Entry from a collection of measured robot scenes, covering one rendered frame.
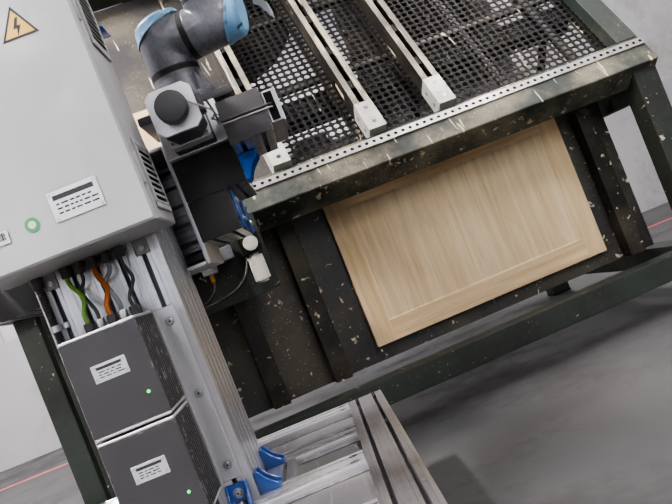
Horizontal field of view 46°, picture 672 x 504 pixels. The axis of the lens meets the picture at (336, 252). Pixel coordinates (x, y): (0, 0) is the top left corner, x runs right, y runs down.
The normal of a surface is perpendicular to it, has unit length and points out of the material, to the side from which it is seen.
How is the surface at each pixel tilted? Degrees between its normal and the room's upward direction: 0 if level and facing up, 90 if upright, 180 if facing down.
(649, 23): 90
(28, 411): 90
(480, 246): 90
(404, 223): 90
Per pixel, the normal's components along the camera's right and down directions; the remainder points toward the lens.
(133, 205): 0.04, -0.01
